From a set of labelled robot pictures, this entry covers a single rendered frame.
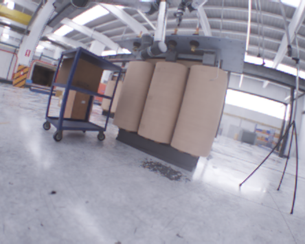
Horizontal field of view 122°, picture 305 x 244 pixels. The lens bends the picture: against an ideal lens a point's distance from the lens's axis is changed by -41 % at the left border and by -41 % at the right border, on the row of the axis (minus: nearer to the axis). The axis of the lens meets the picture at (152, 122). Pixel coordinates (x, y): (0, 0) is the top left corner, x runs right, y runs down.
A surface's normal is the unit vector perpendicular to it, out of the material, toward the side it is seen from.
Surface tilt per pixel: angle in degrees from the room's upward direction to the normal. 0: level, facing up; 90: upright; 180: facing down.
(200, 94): 90
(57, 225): 0
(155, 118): 90
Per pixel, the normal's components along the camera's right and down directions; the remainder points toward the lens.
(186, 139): -0.49, -0.07
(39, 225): 0.26, -0.96
